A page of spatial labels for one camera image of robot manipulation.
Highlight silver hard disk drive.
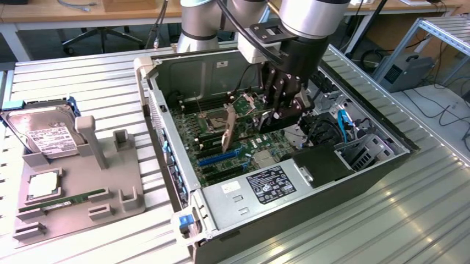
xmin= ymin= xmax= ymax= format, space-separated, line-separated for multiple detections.
xmin=0 ymin=106 xmax=87 ymax=160

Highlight open dark PC case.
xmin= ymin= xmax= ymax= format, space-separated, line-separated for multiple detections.
xmin=134 ymin=40 xmax=422 ymax=264

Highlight labelled green RAM stick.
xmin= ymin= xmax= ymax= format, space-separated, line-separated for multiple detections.
xmin=201 ymin=131 xmax=256 ymax=150

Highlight green Dell motherboard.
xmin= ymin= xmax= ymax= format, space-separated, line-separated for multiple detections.
xmin=171 ymin=92 xmax=298 ymax=188

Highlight black expansion slot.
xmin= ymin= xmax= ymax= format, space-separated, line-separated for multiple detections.
xmin=195 ymin=147 xmax=238 ymax=161
xmin=203 ymin=164 xmax=246 ymax=179
xmin=205 ymin=172 xmax=240 ymax=185

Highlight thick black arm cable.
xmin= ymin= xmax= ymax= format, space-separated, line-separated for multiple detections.
xmin=215 ymin=0 xmax=286 ymax=65

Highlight grey network cable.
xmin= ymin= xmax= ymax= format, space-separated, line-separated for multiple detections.
xmin=58 ymin=0 xmax=99 ymax=12

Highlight silver drive cage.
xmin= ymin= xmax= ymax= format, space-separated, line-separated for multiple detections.
xmin=282 ymin=45 xmax=350 ymax=146

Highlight black office chair base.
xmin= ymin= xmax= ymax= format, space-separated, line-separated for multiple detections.
xmin=61 ymin=26 xmax=145 ymax=55

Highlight blue expansion slot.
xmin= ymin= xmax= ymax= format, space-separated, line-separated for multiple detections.
xmin=198 ymin=152 xmax=241 ymax=167

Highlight blue SATA wire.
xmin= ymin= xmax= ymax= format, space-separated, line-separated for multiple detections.
xmin=336 ymin=108 xmax=354 ymax=144

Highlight black wire bundle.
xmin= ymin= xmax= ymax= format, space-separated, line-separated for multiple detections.
xmin=298 ymin=112 xmax=341 ymax=148

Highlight wooden box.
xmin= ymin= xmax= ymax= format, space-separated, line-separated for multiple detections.
xmin=102 ymin=0 xmax=158 ymax=13

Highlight wooden desk white legs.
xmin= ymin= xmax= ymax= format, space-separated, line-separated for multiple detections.
xmin=0 ymin=0 xmax=465 ymax=63

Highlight aluminium slat table frame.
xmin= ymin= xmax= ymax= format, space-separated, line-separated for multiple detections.
xmin=370 ymin=16 xmax=470 ymax=89

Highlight white wrist camera black mount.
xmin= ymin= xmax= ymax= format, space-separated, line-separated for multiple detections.
xmin=237 ymin=23 xmax=296 ymax=64

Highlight silver CPU chip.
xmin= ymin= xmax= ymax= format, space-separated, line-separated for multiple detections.
xmin=27 ymin=172 xmax=62 ymax=199

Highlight silver chipset heatsink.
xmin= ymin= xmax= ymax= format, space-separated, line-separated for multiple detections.
xmin=253 ymin=152 xmax=277 ymax=169

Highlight grey box with handle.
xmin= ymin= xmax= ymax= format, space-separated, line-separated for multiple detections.
xmin=374 ymin=53 xmax=437 ymax=94

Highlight CPU socket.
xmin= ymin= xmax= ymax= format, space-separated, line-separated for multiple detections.
xmin=203 ymin=109 xmax=226 ymax=131

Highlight steel socket cover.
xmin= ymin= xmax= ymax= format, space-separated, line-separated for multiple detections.
xmin=234 ymin=92 xmax=266 ymax=117

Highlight silver perforated disk bay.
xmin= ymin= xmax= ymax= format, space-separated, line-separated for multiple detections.
xmin=336 ymin=133 xmax=410 ymax=173

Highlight silver power supply unit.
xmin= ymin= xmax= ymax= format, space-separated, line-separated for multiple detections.
xmin=201 ymin=158 xmax=317 ymax=231

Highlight black looped wire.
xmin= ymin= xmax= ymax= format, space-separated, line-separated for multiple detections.
xmin=234 ymin=64 xmax=260 ymax=94

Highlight blue disk carrier bracket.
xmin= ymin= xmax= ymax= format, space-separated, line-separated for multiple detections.
xmin=0 ymin=95 xmax=82 ymax=129

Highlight green graphics card black fan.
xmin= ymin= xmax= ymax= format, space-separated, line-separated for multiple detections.
xmin=219 ymin=103 xmax=306 ymax=154

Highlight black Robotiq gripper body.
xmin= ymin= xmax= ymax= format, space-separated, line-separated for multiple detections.
xmin=273 ymin=35 xmax=330 ymax=84

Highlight grey plastic parts rack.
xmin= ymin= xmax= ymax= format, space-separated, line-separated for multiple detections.
xmin=11 ymin=115 xmax=149 ymax=250

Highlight black coiled cable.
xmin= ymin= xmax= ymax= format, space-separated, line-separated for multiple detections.
xmin=358 ymin=48 xmax=384 ymax=69

